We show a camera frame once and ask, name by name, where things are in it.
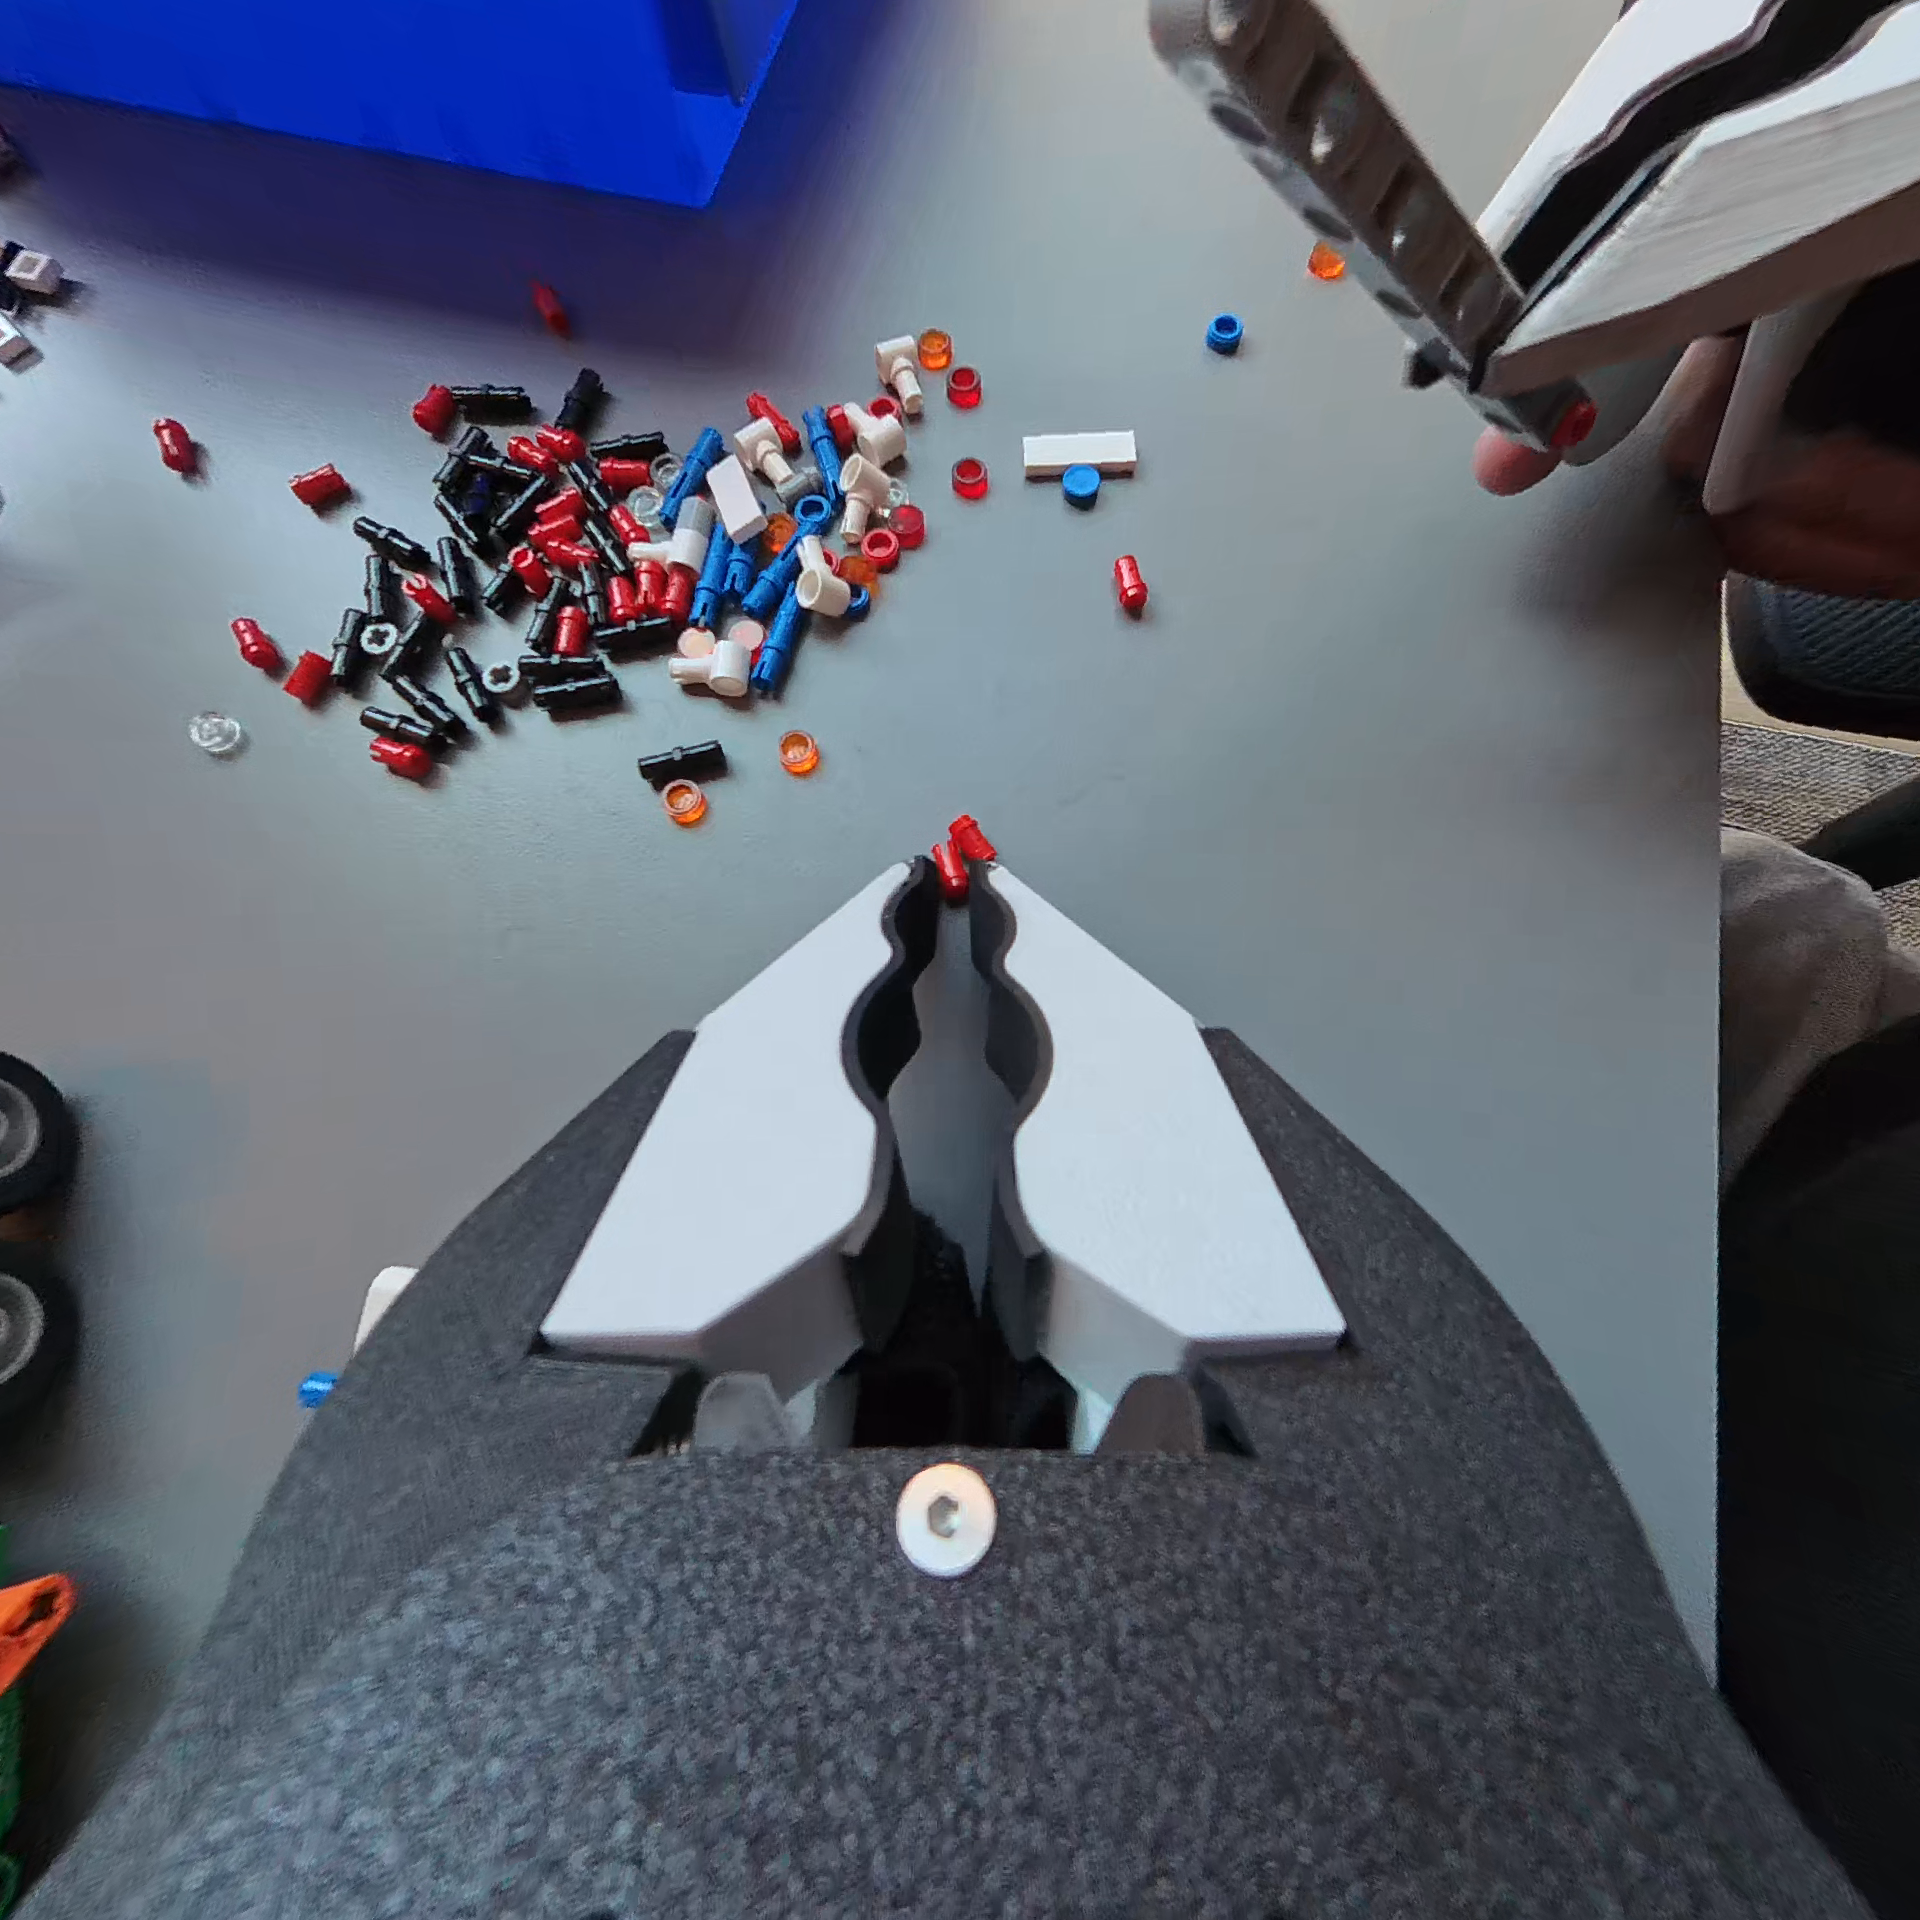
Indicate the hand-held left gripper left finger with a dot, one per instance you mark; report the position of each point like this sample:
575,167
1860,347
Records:
721,1184

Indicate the cluster of grey lego tiles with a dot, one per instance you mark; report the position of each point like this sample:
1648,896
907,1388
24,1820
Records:
30,277

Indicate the black office chair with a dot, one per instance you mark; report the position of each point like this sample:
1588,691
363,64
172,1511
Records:
1828,662

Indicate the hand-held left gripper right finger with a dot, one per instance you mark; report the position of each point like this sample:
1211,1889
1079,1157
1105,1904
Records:
1170,1184

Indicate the white lego frame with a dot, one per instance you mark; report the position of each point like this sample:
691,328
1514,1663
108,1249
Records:
387,1302

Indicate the red lego pin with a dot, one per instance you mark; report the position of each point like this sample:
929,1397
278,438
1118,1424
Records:
1572,425
960,856

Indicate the clear round lego stud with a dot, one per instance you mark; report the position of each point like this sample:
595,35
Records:
217,733

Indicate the lego truck model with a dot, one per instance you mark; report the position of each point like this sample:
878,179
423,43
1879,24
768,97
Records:
30,1142

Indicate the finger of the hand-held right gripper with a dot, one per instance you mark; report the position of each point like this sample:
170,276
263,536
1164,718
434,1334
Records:
1770,225
1622,91

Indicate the pile of small lego pieces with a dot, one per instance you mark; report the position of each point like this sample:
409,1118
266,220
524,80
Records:
600,557

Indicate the blue plastic bin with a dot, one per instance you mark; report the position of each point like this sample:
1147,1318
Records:
375,77

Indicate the grey lego beam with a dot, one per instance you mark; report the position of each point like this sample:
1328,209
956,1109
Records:
1359,189

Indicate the person's right hand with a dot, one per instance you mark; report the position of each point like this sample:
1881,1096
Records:
1512,470

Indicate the white long lego tile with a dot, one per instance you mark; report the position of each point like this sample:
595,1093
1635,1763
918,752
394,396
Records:
1079,455

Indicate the person's grey pants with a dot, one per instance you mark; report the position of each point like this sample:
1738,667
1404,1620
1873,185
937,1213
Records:
1786,961

